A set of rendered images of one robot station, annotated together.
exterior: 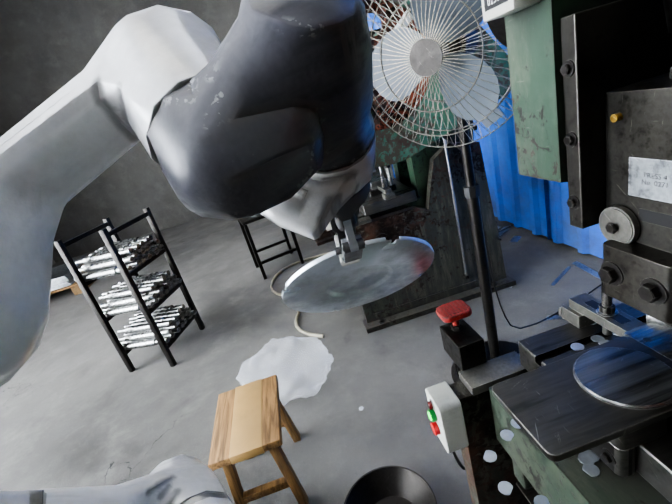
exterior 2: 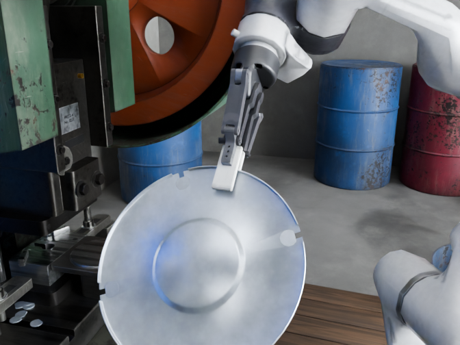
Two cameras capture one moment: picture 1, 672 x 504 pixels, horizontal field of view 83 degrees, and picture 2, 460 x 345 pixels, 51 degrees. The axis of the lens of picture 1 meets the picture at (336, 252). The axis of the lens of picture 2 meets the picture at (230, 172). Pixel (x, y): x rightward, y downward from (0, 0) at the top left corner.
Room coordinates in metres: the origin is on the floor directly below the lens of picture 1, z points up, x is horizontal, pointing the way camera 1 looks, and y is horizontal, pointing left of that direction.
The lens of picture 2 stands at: (1.16, 0.22, 1.27)
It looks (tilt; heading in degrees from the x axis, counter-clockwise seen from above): 19 degrees down; 201
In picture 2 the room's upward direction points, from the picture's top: straight up
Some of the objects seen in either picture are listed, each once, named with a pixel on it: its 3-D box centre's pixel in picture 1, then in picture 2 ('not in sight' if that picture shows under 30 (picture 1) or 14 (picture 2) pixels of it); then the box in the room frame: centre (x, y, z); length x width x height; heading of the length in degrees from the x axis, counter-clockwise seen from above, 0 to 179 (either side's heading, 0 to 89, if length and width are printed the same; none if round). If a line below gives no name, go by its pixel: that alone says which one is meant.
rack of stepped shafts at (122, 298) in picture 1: (137, 290); not in sight; (2.37, 1.32, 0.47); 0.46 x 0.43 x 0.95; 75
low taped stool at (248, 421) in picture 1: (261, 447); not in sight; (1.10, 0.47, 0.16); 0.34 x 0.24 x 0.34; 5
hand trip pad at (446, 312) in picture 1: (455, 321); not in sight; (0.73, -0.22, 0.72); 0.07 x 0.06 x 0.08; 95
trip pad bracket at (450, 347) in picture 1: (466, 362); not in sight; (0.71, -0.22, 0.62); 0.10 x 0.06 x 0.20; 5
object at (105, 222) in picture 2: not in sight; (90, 224); (0.26, -0.49, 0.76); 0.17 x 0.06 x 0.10; 5
